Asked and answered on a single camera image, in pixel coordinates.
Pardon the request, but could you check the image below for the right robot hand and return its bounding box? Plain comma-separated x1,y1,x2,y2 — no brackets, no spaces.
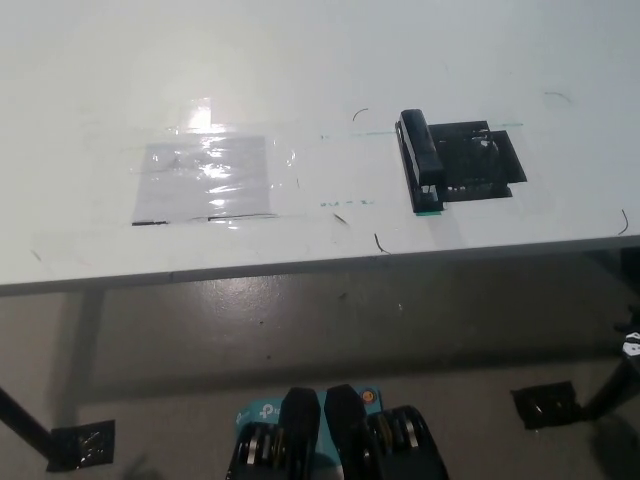
614,319,640,359

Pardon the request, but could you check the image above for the black desk stapler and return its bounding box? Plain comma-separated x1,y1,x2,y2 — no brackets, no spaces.
396,108,447,214

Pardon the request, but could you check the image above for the black slanted table leg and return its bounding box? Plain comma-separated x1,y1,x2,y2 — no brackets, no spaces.
581,349,640,422
0,383,57,462

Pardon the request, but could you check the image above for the clear plastic film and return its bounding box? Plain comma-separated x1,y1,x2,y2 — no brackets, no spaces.
119,97,301,232

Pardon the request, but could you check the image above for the clear plastic sleeve with paper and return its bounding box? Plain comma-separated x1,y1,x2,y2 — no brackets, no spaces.
131,134,278,227

